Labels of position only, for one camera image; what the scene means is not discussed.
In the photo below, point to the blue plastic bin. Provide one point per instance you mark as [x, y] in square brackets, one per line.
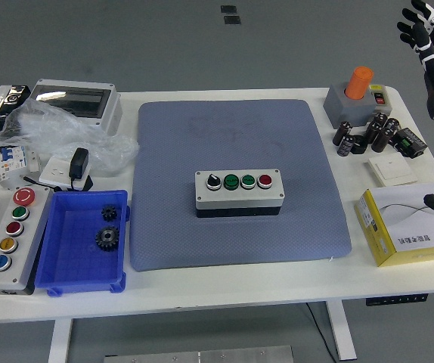
[77, 261]

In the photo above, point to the white wall switch panel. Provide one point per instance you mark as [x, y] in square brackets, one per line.
[392, 168]

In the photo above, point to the grey square base block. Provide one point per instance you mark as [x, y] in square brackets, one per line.
[343, 109]

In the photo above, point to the clear plastic bag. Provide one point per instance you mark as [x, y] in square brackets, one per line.
[50, 128]

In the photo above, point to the grey four-button control box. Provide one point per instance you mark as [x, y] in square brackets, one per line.
[236, 200]

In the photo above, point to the black table height controller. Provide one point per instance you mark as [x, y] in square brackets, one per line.
[396, 300]

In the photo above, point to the white table leg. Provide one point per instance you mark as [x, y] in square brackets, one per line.
[341, 332]
[60, 340]

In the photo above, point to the blue-grey padded mat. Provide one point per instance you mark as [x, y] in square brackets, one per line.
[186, 143]

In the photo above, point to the large black gear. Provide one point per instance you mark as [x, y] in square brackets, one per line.
[107, 238]

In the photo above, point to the black floor outlet cover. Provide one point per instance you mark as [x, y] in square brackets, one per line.
[228, 9]
[232, 20]

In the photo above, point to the orange cylinder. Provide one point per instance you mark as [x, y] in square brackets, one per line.
[358, 83]

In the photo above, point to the black plastic bracket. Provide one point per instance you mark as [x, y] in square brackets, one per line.
[360, 144]

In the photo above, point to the black power adapter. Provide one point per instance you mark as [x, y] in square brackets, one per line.
[78, 162]

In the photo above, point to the yellow black rocker switch box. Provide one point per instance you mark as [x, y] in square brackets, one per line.
[379, 96]

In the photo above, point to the small black gear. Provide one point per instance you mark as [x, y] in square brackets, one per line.
[109, 213]

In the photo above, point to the white wall socket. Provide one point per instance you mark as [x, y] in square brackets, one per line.
[52, 170]

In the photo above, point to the yellow white product box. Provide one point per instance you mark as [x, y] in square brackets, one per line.
[402, 223]

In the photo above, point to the grey distribution box clear lid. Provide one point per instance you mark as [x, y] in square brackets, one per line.
[69, 99]

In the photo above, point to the white blue circuit breaker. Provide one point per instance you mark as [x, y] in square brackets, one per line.
[13, 159]

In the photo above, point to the black module green terminals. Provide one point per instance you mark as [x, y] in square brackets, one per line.
[410, 143]

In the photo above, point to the black cylindrical capacitor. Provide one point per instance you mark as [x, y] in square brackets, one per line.
[392, 124]
[381, 140]
[380, 118]
[371, 133]
[345, 146]
[342, 132]

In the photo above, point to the grey five-button control box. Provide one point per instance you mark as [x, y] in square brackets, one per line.
[20, 246]

